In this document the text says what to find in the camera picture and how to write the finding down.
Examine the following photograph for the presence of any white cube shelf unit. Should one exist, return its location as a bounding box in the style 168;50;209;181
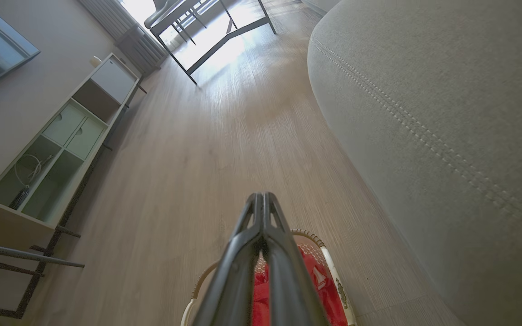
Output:
0;52;142;249

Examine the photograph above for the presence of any white laundry basket brown rim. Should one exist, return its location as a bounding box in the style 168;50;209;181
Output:
180;229;358;326

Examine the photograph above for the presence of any grey chair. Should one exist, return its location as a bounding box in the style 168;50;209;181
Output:
144;0;208;45

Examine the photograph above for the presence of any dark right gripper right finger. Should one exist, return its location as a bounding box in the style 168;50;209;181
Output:
261;192;330;326

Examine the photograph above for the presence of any red garment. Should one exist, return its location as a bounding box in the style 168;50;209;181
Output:
252;247;348;326

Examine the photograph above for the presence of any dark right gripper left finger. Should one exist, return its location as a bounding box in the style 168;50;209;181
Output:
192;192;266;326

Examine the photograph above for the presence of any grey pleated curtain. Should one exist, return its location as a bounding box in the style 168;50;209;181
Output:
79;0;140;42

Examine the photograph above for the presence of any grey metal bar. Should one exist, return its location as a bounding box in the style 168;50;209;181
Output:
0;230;86;268

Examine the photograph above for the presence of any grey wall radiator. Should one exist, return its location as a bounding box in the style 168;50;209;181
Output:
115;24;169;76

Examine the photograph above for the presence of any black metal frame table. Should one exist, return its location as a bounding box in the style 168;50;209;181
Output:
146;0;277;86

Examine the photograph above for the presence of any grey fabric sofa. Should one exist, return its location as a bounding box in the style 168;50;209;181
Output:
301;0;522;326

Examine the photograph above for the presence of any white coiled cable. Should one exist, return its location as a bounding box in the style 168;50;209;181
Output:
14;153;56;187

